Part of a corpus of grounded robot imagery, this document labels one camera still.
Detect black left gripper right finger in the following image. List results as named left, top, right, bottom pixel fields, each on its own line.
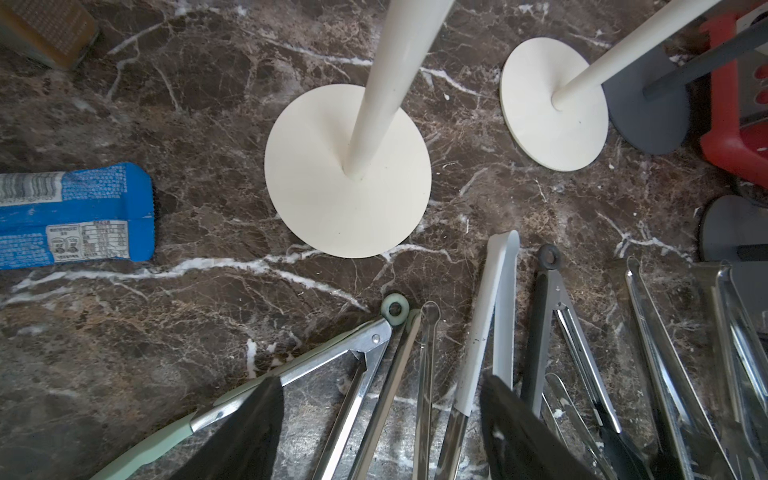
left=480, top=374, right=595, bottom=479

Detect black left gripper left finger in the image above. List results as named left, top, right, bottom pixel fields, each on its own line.
left=172, top=377, right=284, bottom=479

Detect slim steel tongs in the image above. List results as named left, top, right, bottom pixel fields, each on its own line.
left=348, top=301, right=442, bottom=479

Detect cream utensil rack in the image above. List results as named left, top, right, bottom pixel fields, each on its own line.
left=264, top=1, right=452, bottom=259
left=500, top=0, right=717, bottom=172

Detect mint green silicone tongs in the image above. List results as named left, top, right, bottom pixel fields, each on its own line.
left=94, top=293, right=410, bottom=479

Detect blue snack packet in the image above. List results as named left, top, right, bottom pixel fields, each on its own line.
left=1, top=163, right=155, bottom=270

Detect dark grey rack near toaster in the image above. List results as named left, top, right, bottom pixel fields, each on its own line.
left=699, top=195, right=767, bottom=304

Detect dark grey rack back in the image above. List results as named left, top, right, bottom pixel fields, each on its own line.
left=603, top=18, right=767, bottom=155

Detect red polka dot toaster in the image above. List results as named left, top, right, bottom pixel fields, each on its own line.
left=698, top=0, right=768, bottom=190

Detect brown spice jar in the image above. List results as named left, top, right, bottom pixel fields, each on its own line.
left=1, top=0, right=99, bottom=70

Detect black handled steel tongs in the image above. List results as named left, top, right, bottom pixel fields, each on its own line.
left=521, top=244, right=653, bottom=479

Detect white handled steel tongs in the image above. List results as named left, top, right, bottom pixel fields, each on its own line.
left=435, top=230, right=520, bottom=479

